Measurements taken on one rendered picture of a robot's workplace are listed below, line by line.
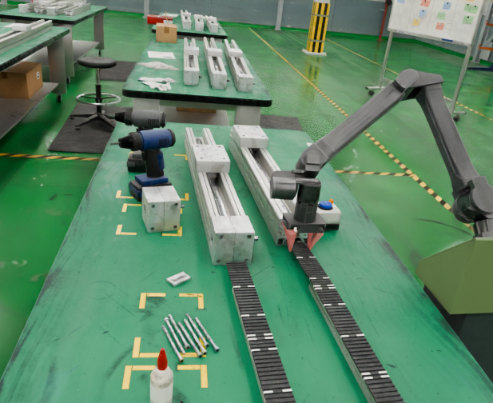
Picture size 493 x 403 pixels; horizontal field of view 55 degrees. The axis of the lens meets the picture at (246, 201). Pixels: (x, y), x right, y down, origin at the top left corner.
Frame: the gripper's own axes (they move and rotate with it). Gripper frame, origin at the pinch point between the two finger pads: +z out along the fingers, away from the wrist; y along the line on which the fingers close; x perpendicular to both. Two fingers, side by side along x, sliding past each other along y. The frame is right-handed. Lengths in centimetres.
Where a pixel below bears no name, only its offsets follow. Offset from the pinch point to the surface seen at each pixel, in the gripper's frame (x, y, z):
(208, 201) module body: -16.2, 22.9, -6.2
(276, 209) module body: -11.1, 4.2, -6.2
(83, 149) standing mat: -289, 88, 78
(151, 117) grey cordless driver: -57, 38, -18
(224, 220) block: -2.8, 20.7, -7.2
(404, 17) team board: -544, -321, -37
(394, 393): 50, -2, -1
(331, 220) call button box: -13.3, -14.3, -1.3
